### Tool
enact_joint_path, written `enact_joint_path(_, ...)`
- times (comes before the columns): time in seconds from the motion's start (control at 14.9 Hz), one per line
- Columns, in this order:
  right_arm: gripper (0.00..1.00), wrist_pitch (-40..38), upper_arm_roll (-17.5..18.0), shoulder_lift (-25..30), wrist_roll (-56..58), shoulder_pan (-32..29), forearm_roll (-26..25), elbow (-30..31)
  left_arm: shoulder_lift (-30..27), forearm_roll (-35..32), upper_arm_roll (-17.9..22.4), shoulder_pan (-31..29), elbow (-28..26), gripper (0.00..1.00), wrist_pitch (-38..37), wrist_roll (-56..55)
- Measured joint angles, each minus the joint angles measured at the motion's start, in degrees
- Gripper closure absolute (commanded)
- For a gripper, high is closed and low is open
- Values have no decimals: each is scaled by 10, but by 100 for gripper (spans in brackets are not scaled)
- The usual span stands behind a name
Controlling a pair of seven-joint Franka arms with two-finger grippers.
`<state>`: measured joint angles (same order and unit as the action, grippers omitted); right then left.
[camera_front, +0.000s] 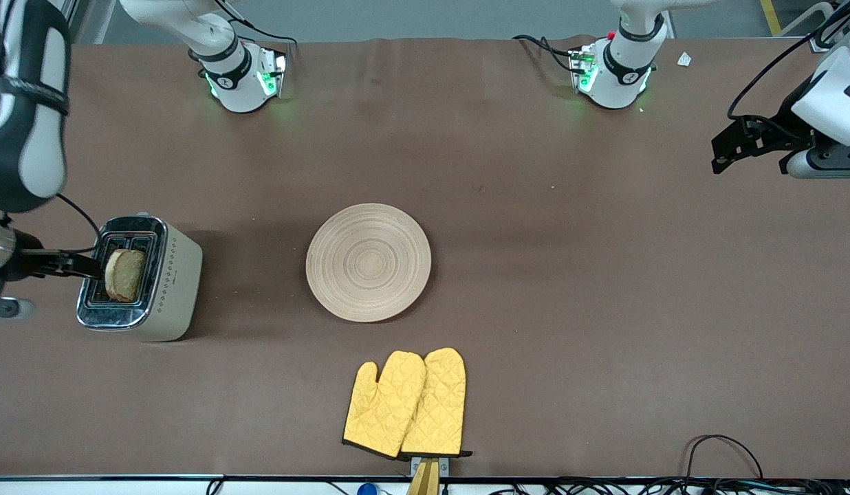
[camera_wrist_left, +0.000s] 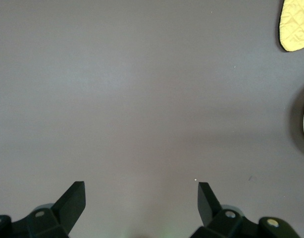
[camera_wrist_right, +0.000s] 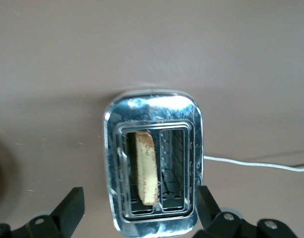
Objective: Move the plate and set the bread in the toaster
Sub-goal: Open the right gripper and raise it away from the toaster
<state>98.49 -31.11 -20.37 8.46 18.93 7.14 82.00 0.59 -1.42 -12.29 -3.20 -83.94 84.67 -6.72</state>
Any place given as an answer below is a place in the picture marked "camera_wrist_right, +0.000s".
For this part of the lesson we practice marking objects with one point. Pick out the chrome and beige toaster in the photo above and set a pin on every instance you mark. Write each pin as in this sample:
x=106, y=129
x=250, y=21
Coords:
x=152, y=111

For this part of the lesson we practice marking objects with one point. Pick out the brown bread slice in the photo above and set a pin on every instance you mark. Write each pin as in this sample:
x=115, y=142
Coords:
x=147, y=168

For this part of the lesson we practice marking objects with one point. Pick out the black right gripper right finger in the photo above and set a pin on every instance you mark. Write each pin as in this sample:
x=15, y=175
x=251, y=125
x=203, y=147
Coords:
x=209, y=210

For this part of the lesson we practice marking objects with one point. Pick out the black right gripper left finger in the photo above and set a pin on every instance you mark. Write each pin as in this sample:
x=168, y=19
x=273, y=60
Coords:
x=67, y=213

